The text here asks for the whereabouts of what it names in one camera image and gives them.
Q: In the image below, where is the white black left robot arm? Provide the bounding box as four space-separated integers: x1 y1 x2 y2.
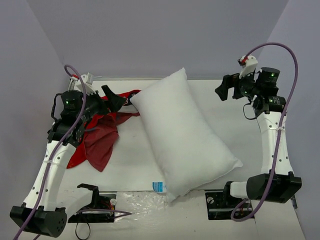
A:
9 85 127 239

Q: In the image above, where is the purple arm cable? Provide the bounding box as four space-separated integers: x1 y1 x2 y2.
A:
11 64 132 240
230 42 299 222

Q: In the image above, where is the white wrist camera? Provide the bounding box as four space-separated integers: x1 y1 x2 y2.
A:
238 55 258 79
67 72 99 95

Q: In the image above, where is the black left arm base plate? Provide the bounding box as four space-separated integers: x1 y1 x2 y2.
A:
68 192 117 224

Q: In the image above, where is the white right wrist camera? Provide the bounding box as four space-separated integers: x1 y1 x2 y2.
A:
238 55 258 79

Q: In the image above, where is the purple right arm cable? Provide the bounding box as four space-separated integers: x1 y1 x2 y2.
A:
230 42 299 222

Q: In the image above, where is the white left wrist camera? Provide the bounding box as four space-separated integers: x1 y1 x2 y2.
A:
67 72 99 95

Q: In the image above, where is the red printed pillowcase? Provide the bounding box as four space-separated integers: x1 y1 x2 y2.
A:
66 89 142 173

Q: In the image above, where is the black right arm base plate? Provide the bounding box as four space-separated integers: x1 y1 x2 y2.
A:
205 190 253 221

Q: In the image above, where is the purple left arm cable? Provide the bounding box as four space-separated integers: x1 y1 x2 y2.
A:
11 64 132 240

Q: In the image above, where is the white pillow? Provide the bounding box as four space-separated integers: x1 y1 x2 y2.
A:
130 68 243 203

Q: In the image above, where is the blue white pillow label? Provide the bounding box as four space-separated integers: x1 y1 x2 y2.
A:
152 181 167 193

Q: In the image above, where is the thin black cable loop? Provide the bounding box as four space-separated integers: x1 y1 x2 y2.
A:
74 221 91 240

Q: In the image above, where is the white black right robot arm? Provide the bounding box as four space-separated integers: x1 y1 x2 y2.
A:
215 67 302 207

